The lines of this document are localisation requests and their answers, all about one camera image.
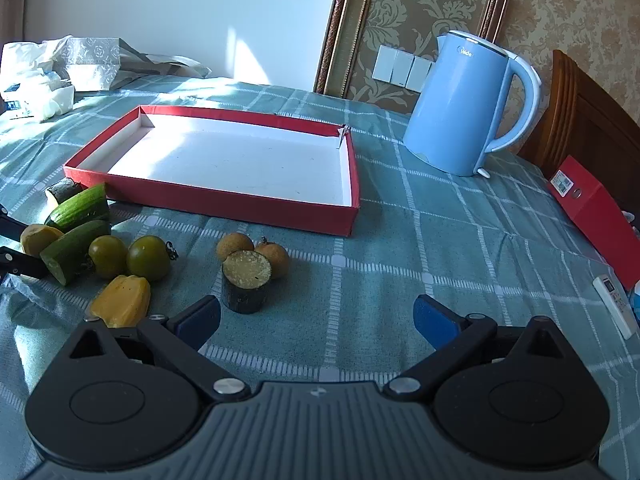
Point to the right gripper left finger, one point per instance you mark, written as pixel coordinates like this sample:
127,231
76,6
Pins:
175,344

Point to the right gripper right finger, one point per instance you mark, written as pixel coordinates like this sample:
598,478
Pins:
458,341

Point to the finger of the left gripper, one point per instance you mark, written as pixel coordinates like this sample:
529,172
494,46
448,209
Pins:
9,227
17,263

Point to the yellow jackfruit piece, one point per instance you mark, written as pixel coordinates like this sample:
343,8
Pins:
37,237
122,303

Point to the cut cucumber half with stem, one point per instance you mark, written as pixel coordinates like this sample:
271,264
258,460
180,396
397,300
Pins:
85,206

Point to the green tomato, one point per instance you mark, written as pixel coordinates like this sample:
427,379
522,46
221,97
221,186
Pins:
150,257
108,254

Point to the longan fruit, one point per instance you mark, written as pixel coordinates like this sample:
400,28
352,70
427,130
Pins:
231,243
277,257

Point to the checked teal tablecloth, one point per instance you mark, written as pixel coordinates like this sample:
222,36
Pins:
500,245

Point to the white tissue pack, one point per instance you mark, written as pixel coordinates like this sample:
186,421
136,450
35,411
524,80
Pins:
40,100

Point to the white plastic bag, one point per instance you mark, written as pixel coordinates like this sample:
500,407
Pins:
26,66

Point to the white remote control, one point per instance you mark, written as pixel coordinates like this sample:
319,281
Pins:
617,304

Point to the red gift box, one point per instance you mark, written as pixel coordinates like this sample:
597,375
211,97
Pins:
592,208

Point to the red shallow cardboard box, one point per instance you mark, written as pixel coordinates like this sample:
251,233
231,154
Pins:
260,168

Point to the blue electric kettle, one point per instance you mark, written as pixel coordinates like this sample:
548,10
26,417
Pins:
454,125

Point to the wooden headboard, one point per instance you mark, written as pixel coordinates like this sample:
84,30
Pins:
584,122

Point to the white wall switch panel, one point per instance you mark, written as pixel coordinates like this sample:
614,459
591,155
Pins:
401,68

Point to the ornate wall panel frame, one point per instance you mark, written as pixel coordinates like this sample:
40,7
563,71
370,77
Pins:
357,28

